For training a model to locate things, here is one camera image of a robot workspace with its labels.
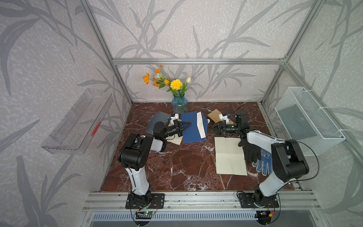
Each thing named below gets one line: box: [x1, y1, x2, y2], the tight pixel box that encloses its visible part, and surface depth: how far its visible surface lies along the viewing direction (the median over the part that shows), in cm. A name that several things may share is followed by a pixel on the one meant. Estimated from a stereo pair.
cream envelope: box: [165, 133, 183, 146], surface depth 83 cm
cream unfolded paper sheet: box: [214, 137, 248, 176], surface depth 91 cm
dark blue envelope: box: [181, 111, 208, 144], surface depth 84 cm
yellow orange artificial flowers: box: [142, 64, 192, 97], surface depth 98 cm
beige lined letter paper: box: [196, 111, 206, 139], surface depth 84 cm
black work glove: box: [238, 135, 262, 163], surface depth 91 cm
